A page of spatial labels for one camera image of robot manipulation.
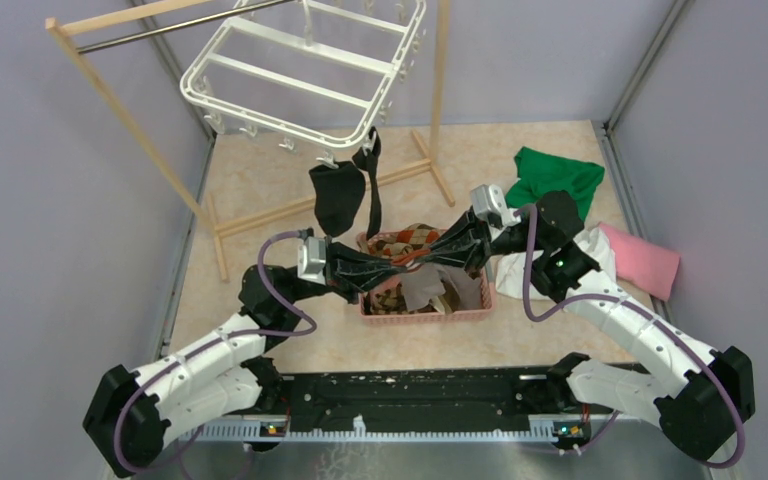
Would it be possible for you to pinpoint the white clip hanger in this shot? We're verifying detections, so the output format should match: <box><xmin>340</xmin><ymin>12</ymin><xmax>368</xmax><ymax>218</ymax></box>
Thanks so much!
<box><xmin>179</xmin><ymin>1</ymin><xmax>428</xmax><ymax>165</ymax></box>

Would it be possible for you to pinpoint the pink plastic basket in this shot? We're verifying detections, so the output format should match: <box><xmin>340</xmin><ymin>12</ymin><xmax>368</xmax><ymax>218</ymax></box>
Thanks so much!
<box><xmin>356</xmin><ymin>223</ymin><xmax>496</xmax><ymax>325</ymax></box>

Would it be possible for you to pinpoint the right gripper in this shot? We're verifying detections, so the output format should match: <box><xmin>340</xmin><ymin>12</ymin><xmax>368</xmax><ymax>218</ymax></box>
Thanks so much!
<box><xmin>414</xmin><ymin>204</ymin><xmax>548</xmax><ymax>272</ymax></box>

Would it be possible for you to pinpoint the black sock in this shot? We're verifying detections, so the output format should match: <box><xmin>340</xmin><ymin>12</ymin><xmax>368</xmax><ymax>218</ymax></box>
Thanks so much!
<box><xmin>309</xmin><ymin>162</ymin><xmax>366</xmax><ymax>237</ymax></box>
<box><xmin>352</xmin><ymin>126</ymin><xmax>382</xmax><ymax>238</ymax></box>

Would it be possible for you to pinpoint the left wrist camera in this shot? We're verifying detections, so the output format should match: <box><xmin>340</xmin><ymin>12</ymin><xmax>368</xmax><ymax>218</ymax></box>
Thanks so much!
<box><xmin>297</xmin><ymin>233</ymin><xmax>328</xmax><ymax>285</ymax></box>

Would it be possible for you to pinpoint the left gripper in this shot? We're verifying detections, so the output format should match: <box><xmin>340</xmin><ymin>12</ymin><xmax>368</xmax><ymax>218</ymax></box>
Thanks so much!
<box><xmin>284</xmin><ymin>235</ymin><xmax>407</xmax><ymax>305</ymax></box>

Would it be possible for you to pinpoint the grey orange striped sock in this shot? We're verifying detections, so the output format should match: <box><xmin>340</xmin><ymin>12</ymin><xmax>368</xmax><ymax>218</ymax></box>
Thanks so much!
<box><xmin>388</xmin><ymin>263</ymin><xmax>483</xmax><ymax>314</ymax></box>

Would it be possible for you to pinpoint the green cloth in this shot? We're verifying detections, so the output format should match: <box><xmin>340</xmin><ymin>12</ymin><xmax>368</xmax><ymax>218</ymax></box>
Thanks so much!
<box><xmin>504</xmin><ymin>147</ymin><xmax>606</xmax><ymax>221</ymax></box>

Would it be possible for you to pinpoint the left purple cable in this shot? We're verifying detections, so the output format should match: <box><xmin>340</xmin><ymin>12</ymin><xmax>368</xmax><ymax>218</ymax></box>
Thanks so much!
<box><xmin>112</xmin><ymin>229</ymin><xmax>319</xmax><ymax>480</ymax></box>

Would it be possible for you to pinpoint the pink cloth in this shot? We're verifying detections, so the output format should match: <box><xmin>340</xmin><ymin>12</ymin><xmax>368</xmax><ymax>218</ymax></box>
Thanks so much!
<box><xmin>599</xmin><ymin>223</ymin><xmax>681</xmax><ymax>302</ymax></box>

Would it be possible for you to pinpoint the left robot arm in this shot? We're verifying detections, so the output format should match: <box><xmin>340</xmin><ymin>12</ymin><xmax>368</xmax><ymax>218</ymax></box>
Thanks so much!
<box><xmin>82</xmin><ymin>232</ymin><xmax>410</xmax><ymax>479</ymax></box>

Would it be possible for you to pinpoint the brown striped sock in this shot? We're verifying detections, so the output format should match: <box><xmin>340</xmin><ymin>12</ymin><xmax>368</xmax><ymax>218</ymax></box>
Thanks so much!
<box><xmin>364</xmin><ymin>282</ymin><xmax>461</xmax><ymax>315</ymax></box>

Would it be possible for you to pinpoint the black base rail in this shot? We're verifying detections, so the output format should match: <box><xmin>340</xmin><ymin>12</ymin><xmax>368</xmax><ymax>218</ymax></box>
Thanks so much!
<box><xmin>264</xmin><ymin>367</ymin><xmax>610</xmax><ymax>434</ymax></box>

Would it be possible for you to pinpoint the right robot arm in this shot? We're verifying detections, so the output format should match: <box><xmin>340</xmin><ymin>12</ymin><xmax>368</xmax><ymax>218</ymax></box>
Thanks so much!
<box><xmin>417</xmin><ymin>185</ymin><xmax>755</xmax><ymax>469</ymax></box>

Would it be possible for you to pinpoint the wooden drying rack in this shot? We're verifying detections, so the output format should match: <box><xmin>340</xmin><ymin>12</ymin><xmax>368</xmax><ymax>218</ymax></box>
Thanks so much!
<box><xmin>45</xmin><ymin>1</ymin><xmax>455</xmax><ymax>281</ymax></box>

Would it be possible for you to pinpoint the white cloth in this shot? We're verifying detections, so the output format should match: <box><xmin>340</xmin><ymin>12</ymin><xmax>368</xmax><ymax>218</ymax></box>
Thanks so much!
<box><xmin>495</xmin><ymin>223</ymin><xmax>618</xmax><ymax>303</ymax></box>

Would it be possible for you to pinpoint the metal rack rod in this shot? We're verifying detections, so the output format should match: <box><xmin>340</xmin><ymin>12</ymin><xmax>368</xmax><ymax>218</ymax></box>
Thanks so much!
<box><xmin>77</xmin><ymin>0</ymin><xmax>291</xmax><ymax>55</ymax></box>

